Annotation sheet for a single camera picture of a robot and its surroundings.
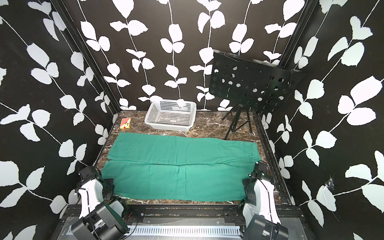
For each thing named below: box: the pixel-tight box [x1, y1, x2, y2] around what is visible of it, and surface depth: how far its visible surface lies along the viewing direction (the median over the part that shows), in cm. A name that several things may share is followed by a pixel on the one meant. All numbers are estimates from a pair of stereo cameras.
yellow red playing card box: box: [120, 117, 132, 129], surface depth 113 cm
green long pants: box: [101, 132, 262, 202], surface depth 92 cm
